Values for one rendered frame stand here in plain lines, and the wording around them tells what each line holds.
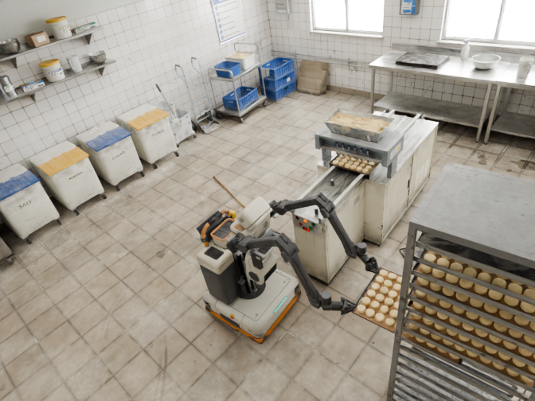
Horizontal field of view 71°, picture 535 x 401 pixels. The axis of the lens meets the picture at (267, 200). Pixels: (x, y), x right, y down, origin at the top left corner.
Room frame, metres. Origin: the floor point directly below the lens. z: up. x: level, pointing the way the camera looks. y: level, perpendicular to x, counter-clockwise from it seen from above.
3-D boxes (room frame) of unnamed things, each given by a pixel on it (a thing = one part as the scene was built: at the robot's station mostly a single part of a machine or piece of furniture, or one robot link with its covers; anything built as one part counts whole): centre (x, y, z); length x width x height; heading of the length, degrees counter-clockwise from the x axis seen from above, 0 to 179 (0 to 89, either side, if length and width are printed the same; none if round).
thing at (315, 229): (2.33, -0.29, 0.77); 0.24 x 0.04 x 0.14; 45
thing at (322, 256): (2.58, -0.55, 0.45); 0.70 x 0.34 x 0.90; 135
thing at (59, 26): (5.13, 2.13, 2.09); 0.25 x 0.24 x 0.21; 42
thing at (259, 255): (1.98, 0.07, 0.92); 0.28 x 0.16 x 0.22; 137
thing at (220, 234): (2.26, 0.37, 0.87); 0.23 x 0.15 x 0.11; 137
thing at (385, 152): (2.94, -0.91, 1.01); 0.72 x 0.33 x 0.34; 45
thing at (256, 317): (2.18, 0.28, 0.16); 0.67 x 0.64 x 0.25; 47
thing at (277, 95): (7.07, -0.59, 0.10); 0.60 x 0.40 x 0.20; 130
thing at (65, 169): (4.46, 2.57, 0.38); 0.64 x 0.54 x 0.77; 43
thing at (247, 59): (6.62, 0.04, 0.89); 0.44 x 0.36 x 0.20; 51
